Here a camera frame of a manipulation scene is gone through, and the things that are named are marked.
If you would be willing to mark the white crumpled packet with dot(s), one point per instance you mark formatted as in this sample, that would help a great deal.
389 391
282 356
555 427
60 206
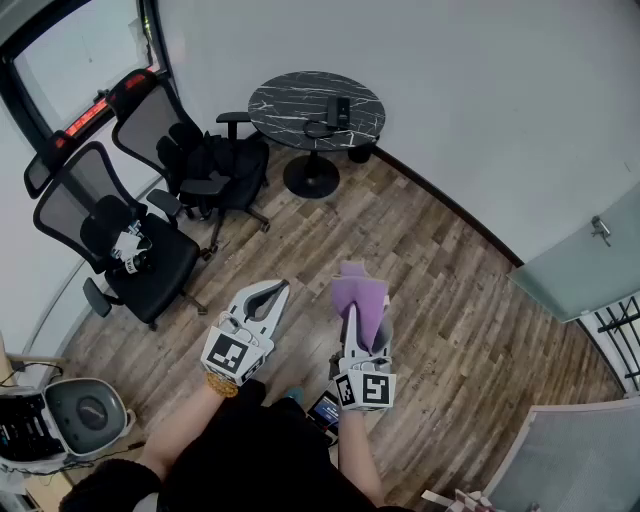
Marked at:
127 242

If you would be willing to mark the round black marble table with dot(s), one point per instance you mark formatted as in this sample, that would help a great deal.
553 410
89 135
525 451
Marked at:
290 100

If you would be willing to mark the person's right forearm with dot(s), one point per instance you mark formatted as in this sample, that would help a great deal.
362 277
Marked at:
357 450

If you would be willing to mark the person's black clothing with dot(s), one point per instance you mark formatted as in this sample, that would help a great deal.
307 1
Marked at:
250 450

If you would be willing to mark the white grey floor machine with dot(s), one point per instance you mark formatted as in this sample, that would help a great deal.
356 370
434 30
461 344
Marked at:
85 415

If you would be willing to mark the frosted glass panel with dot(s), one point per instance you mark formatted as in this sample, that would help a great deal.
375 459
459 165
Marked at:
575 460

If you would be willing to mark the pink white box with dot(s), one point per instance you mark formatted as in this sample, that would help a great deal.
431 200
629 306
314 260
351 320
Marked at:
465 502

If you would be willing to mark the dark framed window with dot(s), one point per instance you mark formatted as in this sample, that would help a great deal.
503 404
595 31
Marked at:
75 60

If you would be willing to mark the frosted glass door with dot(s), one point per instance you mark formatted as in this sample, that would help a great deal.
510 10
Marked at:
575 270

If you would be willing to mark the light wooden rack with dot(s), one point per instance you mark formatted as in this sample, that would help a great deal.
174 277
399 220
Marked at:
35 358

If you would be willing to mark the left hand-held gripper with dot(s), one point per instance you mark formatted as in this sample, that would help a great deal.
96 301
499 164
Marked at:
232 352

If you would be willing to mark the black metal railing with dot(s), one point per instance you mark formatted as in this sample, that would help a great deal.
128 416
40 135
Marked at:
602 328

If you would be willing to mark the purple grey cloth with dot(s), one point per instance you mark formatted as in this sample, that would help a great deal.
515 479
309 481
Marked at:
362 300

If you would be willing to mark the black device with screen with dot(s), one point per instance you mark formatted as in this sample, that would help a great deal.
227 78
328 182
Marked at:
325 410

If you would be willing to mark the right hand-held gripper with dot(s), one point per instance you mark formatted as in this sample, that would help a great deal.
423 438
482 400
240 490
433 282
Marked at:
372 390

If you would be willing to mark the person's left forearm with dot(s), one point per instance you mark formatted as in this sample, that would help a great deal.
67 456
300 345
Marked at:
180 430

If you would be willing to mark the black bottle with white label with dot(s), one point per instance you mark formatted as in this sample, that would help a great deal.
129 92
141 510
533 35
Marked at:
132 265

